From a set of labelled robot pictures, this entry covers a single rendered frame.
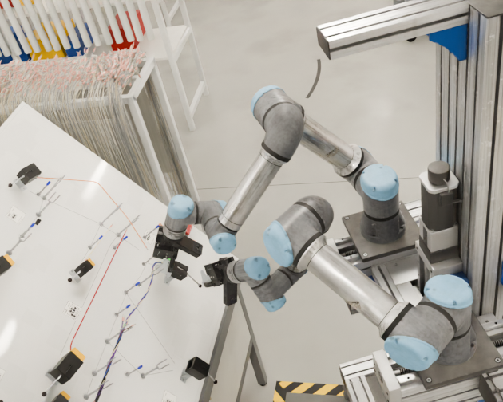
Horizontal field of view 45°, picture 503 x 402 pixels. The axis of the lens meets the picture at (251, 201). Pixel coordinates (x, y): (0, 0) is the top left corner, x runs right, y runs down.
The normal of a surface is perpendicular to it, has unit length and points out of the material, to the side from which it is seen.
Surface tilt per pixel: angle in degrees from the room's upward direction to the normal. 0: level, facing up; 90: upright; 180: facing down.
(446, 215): 90
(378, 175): 7
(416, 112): 0
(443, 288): 7
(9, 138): 52
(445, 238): 90
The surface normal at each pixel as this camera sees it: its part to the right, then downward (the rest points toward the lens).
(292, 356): -0.18, -0.75
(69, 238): 0.64, -0.48
